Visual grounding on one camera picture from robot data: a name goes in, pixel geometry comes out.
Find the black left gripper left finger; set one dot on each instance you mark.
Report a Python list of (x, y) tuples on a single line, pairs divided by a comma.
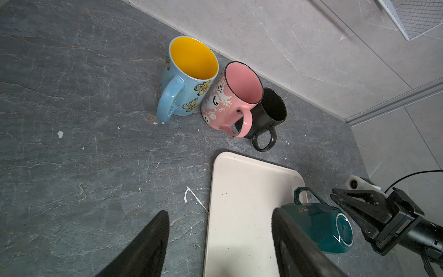
[(145, 255)]

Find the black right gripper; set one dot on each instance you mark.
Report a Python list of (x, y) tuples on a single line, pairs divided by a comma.
[(390, 219)]

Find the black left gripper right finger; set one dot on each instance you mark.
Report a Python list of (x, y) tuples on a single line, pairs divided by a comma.
[(296, 253)]

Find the dark green mug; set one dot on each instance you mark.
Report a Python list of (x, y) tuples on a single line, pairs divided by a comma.
[(327, 226)]

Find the black mug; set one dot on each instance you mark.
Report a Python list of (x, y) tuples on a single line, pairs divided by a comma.
[(267, 115)]

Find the pink patterned mug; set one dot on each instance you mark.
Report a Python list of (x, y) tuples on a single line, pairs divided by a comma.
[(228, 104)]

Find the blue mug yellow inside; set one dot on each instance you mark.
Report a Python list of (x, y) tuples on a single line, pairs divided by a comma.
[(190, 69)]

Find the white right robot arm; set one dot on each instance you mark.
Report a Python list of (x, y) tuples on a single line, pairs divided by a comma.
[(427, 234)]

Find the beige tray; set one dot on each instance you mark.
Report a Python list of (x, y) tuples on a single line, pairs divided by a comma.
[(244, 193)]

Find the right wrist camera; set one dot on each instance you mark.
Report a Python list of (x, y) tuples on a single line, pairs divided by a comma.
[(359, 183)]

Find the aluminium frame rail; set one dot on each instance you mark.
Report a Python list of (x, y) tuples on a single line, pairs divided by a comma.
[(421, 93)]

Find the white wire mesh basket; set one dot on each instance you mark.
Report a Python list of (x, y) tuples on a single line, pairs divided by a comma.
[(414, 18)]

